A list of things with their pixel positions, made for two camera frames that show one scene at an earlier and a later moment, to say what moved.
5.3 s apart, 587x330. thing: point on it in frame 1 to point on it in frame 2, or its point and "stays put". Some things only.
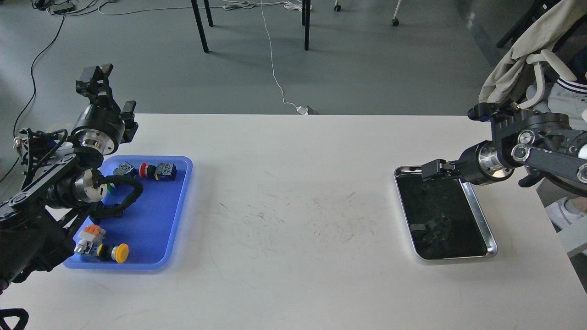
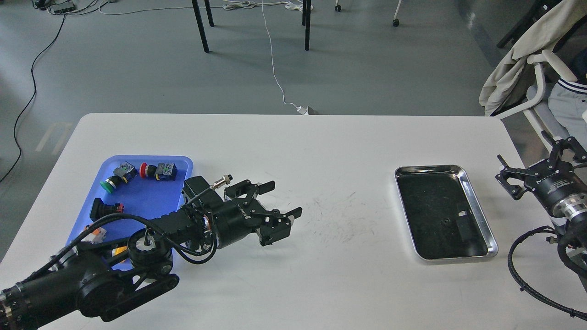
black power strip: [62, 8] stays put
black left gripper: [101, 124] to [235, 218]
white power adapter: [302, 110] stays put
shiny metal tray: [443, 218] stays put
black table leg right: [306, 8] stays put
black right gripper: [483, 162] to [548, 185]
